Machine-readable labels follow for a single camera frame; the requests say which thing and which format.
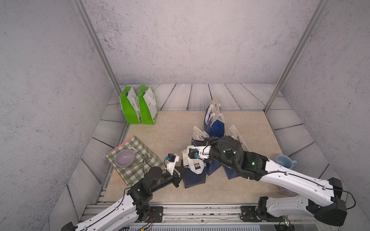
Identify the green checkered cloth mat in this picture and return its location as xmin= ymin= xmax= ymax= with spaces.
xmin=106 ymin=136 xmax=164 ymax=187

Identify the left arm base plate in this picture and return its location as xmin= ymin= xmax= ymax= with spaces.
xmin=144 ymin=206 xmax=164 ymax=223

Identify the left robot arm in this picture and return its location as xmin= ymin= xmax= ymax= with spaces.
xmin=61 ymin=166 xmax=189 ymax=231

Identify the light blue mug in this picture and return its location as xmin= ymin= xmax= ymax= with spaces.
xmin=276 ymin=155 xmax=297 ymax=169

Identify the green white takeout bag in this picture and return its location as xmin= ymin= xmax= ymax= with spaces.
xmin=119 ymin=86 xmax=141 ymax=124
xmin=138 ymin=85 xmax=158 ymax=125

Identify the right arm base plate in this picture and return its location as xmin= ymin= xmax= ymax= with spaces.
xmin=240 ymin=196 xmax=287 ymax=223

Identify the dark navy takeaway bag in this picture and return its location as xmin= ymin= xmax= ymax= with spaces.
xmin=182 ymin=145 xmax=206 ymax=189

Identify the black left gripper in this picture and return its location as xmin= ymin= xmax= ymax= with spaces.
xmin=149 ymin=167 xmax=189 ymax=195

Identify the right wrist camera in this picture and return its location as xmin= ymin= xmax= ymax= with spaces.
xmin=188 ymin=148 xmax=199 ymax=159

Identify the blue white bag lying right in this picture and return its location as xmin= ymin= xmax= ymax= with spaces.
xmin=222 ymin=125 xmax=251 ymax=180

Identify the red board under cloth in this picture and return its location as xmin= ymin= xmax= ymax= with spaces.
xmin=107 ymin=135 xmax=134 ymax=155

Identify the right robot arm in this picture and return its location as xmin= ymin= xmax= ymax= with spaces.
xmin=187 ymin=136 xmax=347 ymax=227

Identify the clear glass saucer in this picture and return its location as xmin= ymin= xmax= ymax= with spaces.
xmin=277 ymin=186 xmax=298 ymax=197

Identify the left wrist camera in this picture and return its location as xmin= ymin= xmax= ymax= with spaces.
xmin=165 ymin=154 xmax=177 ymax=162

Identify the metal spoon patterned handle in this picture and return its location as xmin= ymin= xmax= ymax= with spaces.
xmin=129 ymin=146 xmax=150 ymax=159

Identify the blue white takeout bag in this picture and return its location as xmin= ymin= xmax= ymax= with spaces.
xmin=191 ymin=126 xmax=221 ymax=176

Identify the lilac ceramic bowl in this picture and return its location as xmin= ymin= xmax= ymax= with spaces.
xmin=115 ymin=149 xmax=135 ymax=168

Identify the blue bag standing rear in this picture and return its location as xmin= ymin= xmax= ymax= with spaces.
xmin=204 ymin=97 xmax=225 ymax=138

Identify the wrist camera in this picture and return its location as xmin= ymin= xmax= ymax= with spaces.
xmin=188 ymin=148 xmax=199 ymax=159
xmin=165 ymin=154 xmax=177 ymax=162

